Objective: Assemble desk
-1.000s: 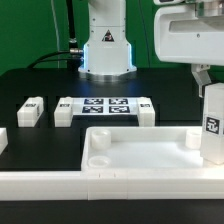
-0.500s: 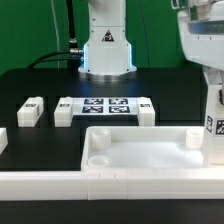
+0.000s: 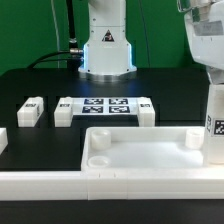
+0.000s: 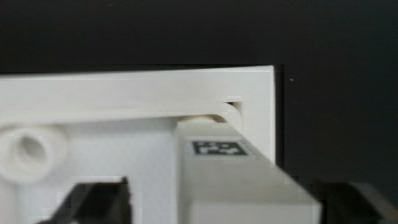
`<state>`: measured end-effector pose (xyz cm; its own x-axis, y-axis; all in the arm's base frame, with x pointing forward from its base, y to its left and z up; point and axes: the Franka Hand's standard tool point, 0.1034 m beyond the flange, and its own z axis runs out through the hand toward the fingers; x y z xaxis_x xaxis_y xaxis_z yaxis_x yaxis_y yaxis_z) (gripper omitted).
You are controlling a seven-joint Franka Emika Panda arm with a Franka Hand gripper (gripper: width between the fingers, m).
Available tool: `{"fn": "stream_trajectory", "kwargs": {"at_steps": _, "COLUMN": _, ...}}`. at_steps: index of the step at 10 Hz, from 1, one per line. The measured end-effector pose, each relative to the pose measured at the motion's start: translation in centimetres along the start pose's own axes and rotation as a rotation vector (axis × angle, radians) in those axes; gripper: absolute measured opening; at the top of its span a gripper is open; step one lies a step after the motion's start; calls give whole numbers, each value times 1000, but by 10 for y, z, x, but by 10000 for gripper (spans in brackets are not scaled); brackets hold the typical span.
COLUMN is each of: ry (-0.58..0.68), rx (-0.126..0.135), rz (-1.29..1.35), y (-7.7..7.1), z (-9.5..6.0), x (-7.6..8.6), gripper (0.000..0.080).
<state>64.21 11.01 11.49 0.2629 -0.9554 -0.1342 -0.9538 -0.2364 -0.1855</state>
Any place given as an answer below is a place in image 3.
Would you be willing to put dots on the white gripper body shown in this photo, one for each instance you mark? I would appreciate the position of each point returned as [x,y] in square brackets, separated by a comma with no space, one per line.
[206,42]

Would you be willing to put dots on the white desk top tray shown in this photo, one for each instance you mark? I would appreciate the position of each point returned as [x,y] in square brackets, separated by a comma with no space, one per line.
[143,148]

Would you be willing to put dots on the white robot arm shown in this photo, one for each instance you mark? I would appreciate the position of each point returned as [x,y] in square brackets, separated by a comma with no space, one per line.
[107,55]

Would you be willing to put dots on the fiducial marker sheet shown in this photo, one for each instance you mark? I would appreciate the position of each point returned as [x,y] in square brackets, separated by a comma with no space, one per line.
[105,106]

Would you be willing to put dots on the white front fence bar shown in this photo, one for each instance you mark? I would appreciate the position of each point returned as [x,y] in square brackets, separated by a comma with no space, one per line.
[127,185]

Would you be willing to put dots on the white left fence block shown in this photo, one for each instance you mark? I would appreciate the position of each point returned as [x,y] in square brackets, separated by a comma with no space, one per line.
[3,139]

